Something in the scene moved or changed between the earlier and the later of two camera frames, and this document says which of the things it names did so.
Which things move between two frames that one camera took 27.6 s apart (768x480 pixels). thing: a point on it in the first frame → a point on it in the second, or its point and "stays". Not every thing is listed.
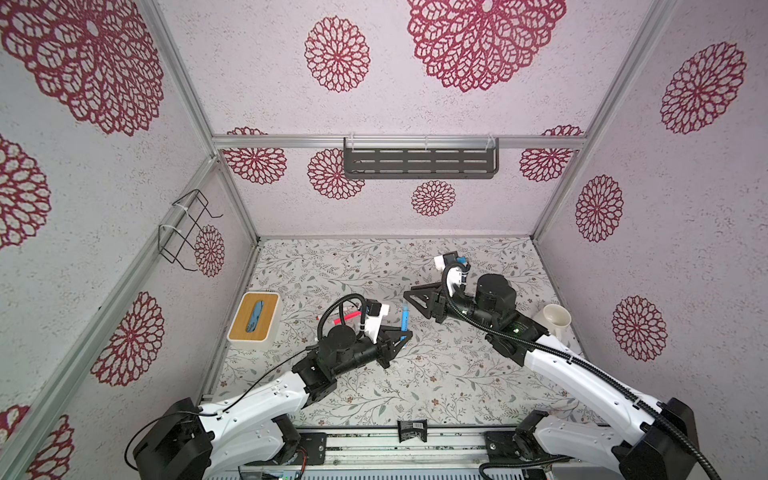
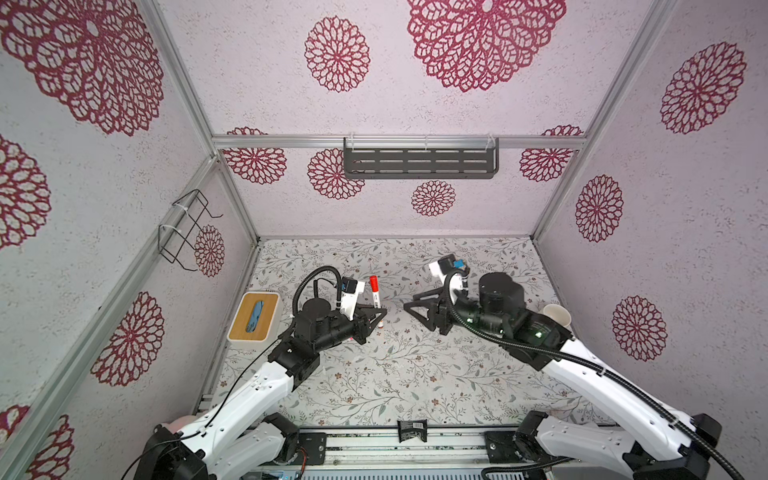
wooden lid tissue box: (258, 322) stays
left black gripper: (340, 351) → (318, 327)
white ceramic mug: (553, 317) stays
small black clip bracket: (412, 428) stays
